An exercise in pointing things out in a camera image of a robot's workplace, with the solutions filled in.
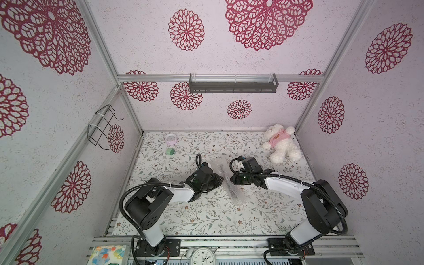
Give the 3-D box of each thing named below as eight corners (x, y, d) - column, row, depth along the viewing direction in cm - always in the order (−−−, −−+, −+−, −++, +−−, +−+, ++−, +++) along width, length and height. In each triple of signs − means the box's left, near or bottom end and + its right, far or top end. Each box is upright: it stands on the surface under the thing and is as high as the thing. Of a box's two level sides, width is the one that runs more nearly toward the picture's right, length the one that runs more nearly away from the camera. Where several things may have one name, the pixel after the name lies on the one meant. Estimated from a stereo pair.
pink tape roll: (164, 146, 115) (163, 143, 112) (167, 135, 121) (166, 133, 119) (177, 146, 115) (177, 143, 112) (179, 135, 121) (178, 133, 119)
